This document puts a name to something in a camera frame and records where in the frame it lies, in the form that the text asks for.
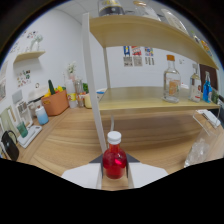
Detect red liquid small bottle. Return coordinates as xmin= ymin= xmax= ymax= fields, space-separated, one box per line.
xmin=102 ymin=130 xmax=128 ymax=180

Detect orange cap clear bottle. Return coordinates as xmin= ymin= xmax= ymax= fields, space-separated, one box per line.
xmin=162 ymin=54 xmax=182 ymax=104

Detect green measuring cup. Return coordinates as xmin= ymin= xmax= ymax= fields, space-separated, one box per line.
xmin=16 ymin=121 xmax=29 ymax=138

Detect white kitchen scale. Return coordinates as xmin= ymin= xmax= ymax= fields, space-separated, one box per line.
xmin=16 ymin=124 xmax=43 ymax=149

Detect orange storage basket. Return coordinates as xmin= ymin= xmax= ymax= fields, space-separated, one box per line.
xmin=40 ymin=89 xmax=70 ymax=117

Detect black kettle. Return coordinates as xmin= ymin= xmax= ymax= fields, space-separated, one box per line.
xmin=0 ymin=130 xmax=20 ymax=162

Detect white yellow cylindrical container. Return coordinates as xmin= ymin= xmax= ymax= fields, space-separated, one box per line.
xmin=65 ymin=79 xmax=78 ymax=109

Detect white notebook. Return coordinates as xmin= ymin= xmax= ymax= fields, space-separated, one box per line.
xmin=196 ymin=109 xmax=222 ymax=128

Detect clear bottle red label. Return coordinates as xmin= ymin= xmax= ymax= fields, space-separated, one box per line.
xmin=188 ymin=63 xmax=203 ymax=103

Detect blue bottle white label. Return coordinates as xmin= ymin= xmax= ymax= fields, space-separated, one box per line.
xmin=202 ymin=70 xmax=213 ymax=104

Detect brown door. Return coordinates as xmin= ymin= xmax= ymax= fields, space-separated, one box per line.
xmin=199 ymin=63 xmax=219 ymax=91

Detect two-tier wooden shelf rack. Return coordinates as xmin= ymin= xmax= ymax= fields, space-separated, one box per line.
xmin=81 ymin=12 xmax=223 ymax=154

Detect white figurine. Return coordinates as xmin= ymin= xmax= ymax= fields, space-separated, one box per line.
xmin=29 ymin=33 xmax=44 ymax=53

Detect large white bottle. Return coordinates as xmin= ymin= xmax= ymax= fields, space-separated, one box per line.
xmin=161 ymin=8 xmax=189 ymax=34

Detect glass jar cork lid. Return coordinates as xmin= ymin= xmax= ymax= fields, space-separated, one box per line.
xmin=133 ymin=0 xmax=161 ymax=22

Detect black tall drink can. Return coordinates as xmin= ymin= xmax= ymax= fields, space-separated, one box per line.
xmin=97 ymin=0 xmax=125 ymax=18

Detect colourful wall sticker sheet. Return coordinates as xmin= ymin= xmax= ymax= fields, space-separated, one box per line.
xmin=16 ymin=69 xmax=32 ymax=88

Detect colourful wall poster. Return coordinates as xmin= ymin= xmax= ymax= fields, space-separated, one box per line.
xmin=144 ymin=46 xmax=154 ymax=57

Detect red wall poster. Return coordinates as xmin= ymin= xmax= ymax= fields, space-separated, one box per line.
xmin=131 ymin=45 xmax=143 ymax=57

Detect wooden wall shelf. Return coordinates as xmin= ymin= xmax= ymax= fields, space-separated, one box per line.
xmin=13 ymin=50 xmax=47 ymax=64

